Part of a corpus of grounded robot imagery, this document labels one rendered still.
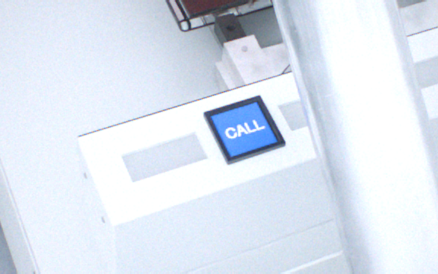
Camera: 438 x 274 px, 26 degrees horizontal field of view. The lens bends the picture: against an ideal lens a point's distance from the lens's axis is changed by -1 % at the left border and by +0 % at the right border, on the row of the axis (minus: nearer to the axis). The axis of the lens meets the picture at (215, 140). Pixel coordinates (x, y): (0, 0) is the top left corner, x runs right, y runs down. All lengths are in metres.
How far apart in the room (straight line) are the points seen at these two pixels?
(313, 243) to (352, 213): 0.33
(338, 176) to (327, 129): 0.03
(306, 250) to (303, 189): 0.14
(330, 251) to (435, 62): 0.25
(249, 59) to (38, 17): 0.28
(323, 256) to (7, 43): 0.42
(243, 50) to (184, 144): 0.17
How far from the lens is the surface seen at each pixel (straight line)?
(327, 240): 1.00
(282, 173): 0.82
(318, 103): 0.66
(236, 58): 0.95
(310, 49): 0.65
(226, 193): 0.81
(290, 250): 0.98
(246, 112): 0.84
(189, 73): 1.04
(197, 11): 0.99
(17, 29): 1.09
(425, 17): 1.06
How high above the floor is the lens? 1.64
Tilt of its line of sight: 56 degrees down
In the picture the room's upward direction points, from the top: 6 degrees clockwise
